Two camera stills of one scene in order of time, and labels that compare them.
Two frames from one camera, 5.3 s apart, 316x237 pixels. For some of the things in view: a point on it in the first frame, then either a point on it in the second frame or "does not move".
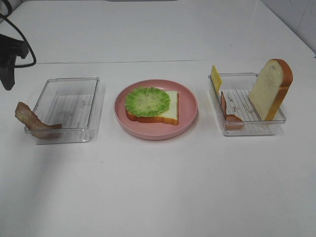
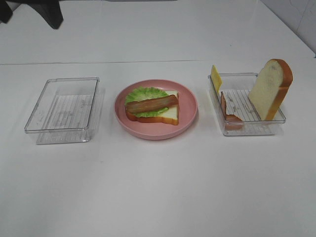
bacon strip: (232, 122) does not move
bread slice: (170, 116) does not move
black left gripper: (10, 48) -> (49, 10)
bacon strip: (33, 124) -> (151, 104)
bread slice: (270, 89) does not move
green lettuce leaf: (146, 101) does not move
